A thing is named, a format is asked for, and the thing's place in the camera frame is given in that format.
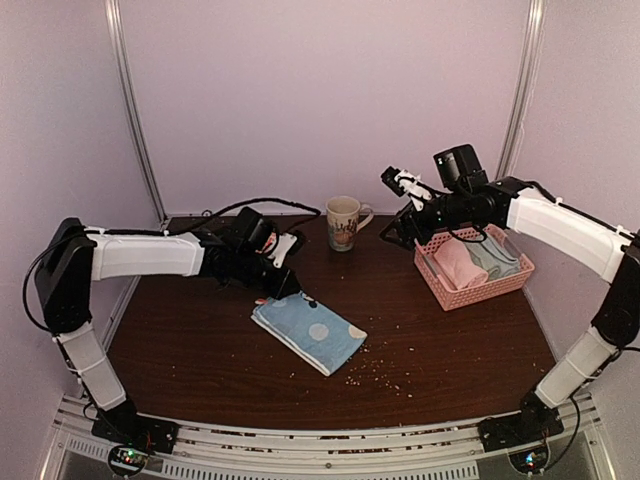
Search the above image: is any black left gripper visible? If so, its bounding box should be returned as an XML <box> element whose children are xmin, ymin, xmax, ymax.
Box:
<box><xmin>233</xmin><ymin>248</ymin><xmax>301</xmax><ymax>300</ymax></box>

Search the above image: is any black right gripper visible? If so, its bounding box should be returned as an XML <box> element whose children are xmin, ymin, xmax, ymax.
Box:
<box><xmin>380</xmin><ymin>189</ymin><xmax>470</xmax><ymax>252</ymax></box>

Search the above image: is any large pink towel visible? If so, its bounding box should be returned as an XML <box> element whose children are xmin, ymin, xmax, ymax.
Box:
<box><xmin>434</xmin><ymin>239</ymin><xmax>488</xmax><ymax>290</ymax></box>

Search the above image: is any blue patterned cloth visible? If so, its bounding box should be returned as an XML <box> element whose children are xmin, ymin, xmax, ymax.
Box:
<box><xmin>251</xmin><ymin>292</ymin><xmax>368</xmax><ymax>377</ymax></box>

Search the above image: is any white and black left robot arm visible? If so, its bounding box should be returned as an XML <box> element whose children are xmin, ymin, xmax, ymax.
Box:
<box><xmin>23</xmin><ymin>205</ymin><xmax>306</xmax><ymax>444</ymax></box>

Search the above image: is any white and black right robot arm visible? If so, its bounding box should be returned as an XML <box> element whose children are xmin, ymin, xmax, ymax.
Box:
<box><xmin>381</xmin><ymin>144</ymin><xmax>639</xmax><ymax>442</ymax></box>

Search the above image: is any pink perforated plastic basket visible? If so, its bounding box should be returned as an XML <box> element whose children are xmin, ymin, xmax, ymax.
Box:
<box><xmin>414</xmin><ymin>225</ymin><xmax>535</xmax><ymax>311</ymax></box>

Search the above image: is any red and white patterned bowl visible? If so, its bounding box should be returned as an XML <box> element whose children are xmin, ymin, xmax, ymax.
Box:
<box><xmin>262</xmin><ymin>232</ymin><xmax>278</xmax><ymax>252</ymax></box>

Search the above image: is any white mug with coral pattern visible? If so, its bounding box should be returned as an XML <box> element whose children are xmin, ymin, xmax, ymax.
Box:
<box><xmin>326</xmin><ymin>196</ymin><xmax>374</xmax><ymax>253</ymax></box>

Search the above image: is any light blue folded towel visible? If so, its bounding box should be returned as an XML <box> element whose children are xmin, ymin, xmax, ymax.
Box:
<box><xmin>485</xmin><ymin>236</ymin><xmax>520</xmax><ymax>279</ymax></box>

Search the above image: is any grey-green folded towel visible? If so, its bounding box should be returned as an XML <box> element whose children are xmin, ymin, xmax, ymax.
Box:
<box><xmin>465</xmin><ymin>238</ymin><xmax>508</xmax><ymax>281</ymax></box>

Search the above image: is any left round circuit board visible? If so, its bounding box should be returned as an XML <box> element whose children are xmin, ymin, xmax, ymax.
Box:
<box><xmin>107</xmin><ymin>444</ymin><xmax>150</xmax><ymax>478</ymax></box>

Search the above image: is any round circuit board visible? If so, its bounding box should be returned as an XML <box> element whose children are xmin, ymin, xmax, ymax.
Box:
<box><xmin>509</xmin><ymin>445</ymin><xmax>550</xmax><ymax>475</ymax></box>
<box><xmin>107</xmin><ymin>444</ymin><xmax>150</xmax><ymax>478</ymax></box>

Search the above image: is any right round circuit board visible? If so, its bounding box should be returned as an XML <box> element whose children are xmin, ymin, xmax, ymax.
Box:
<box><xmin>509</xmin><ymin>445</ymin><xmax>550</xmax><ymax>475</ymax></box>

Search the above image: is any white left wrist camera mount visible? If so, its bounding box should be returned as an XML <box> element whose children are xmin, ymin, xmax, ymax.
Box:
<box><xmin>268</xmin><ymin>233</ymin><xmax>298</xmax><ymax>268</ymax></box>

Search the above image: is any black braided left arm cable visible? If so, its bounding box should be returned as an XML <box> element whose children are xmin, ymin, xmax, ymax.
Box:
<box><xmin>22</xmin><ymin>196</ymin><xmax>322</xmax><ymax>331</ymax></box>

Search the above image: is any aluminium right corner post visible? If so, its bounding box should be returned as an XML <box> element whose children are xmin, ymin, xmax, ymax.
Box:
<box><xmin>496</xmin><ymin>0</ymin><xmax>547</xmax><ymax>178</ymax></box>

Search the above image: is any aluminium corner post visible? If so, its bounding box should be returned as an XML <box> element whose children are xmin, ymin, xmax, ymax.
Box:
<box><xmin>104</xmin><ymin>0</ymin><xmax>167</xmax><ymax>223</ymax></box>
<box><xmin>496</xmin><ymin>0</ymin><xmax>547</xmax><ymax>178</ymax></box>

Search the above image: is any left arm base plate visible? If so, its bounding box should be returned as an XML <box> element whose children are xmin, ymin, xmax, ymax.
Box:
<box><xmin>91</xmin><ymin>415</ymin><xmax>179</xmax><ymax>454</ymax></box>

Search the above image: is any aluminium front rail frame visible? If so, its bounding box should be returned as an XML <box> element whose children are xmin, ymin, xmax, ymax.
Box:
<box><xmin>39</xmin><ymin>394</ymin><xmax>616</xmax><ymax>480</ymax></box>

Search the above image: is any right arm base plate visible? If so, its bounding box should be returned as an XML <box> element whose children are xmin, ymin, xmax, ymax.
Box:
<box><xmin>478</xmin><ymin>410</ymin><xmax>564</xmax><ymax>452</ymax></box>

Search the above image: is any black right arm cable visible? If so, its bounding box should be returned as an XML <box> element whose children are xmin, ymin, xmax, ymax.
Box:
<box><xmin>542</xmin><ymin>389</ymin><xmax>584</xmax><ymax>471</ymax></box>

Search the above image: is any aluminium left corner post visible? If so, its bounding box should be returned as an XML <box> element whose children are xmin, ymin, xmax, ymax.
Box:
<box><xmin>104</xmin><ymin>0</ymin><xmax>167</xmax><ymax>223</ymax></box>

